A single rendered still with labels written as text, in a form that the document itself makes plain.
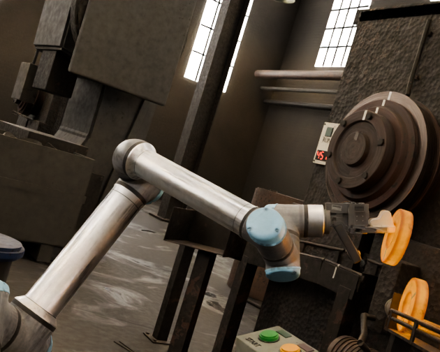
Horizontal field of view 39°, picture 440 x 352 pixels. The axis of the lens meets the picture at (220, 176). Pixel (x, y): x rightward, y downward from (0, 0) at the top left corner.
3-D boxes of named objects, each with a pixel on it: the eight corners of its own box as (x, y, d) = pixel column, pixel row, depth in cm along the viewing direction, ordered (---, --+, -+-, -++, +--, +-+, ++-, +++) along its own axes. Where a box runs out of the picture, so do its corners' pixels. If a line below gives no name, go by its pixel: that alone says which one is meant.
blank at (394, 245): (402, 214, 176) (391, 210, 176) (419, 209, 160) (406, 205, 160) (387, 265, 174) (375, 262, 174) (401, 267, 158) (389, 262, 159)
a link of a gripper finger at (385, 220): (406, 211, 164) (371, 210, 165) (405, 233, 164) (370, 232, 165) (403, 210, 167) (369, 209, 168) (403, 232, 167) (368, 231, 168)
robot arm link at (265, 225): (116, 119, 186) (292, 211, 147) (134, 144, 196) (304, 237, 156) (91, 147, 183) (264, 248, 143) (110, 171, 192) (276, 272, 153)
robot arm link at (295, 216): (261, 245, 171) (262, 214, 176) (306, 246, 170) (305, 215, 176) (261, 228, 163) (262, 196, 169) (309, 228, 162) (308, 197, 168)
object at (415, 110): (323, 209, 240) (358, 94, 239) (415, 239, 199) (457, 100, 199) (311, 206, 236) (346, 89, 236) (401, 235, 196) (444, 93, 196)
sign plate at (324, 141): (316, 163, 264) (327, 123, 264) (357, 172, 242) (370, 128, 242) (311, 162, 263) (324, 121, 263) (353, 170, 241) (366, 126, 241)
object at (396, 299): (408, 336, 174) (418, 299, 175) (409, 336, 173) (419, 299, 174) (383, 328, 175) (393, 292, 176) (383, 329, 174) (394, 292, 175)
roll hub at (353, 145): (326, 184, 226) (348, 111, 226) (380, 198, 202) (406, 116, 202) (315, 180, 223) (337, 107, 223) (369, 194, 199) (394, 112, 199)
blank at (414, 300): (405, 345, 168) (393, 341, 168) (411, 296, 178) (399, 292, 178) (427, 322, 156) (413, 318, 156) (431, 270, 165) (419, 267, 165)
